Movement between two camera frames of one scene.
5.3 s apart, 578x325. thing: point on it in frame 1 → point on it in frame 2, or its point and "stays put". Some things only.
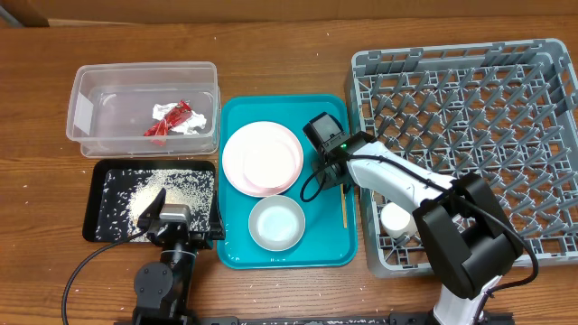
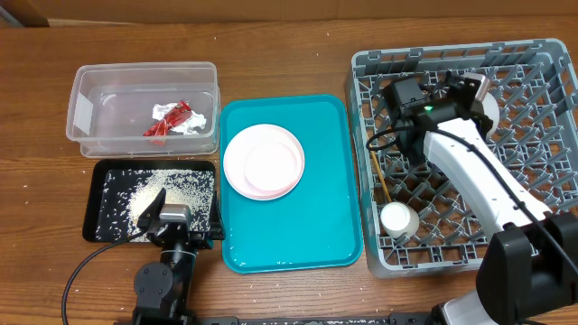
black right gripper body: [326, 180] → [475, 111]
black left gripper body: [199, 240] stays put
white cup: [396, 220] stays put
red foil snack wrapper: [175, 116] stays put
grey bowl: [276, 223] → [491, 110]
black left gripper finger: [153, 210] stays put
